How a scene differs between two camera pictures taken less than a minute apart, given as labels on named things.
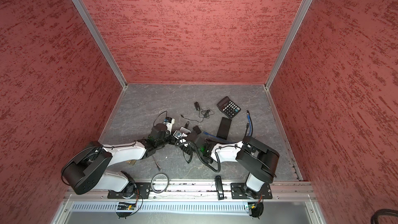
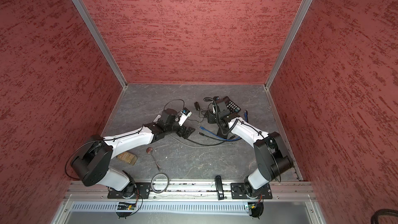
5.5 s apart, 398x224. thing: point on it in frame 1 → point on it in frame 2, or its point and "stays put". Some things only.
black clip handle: [219, 187] stays put
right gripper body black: [199, 152] → [214, 117]
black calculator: [228, 107] stays put
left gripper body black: [168, 139] → [175, 127]
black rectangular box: [224, 128] stays put
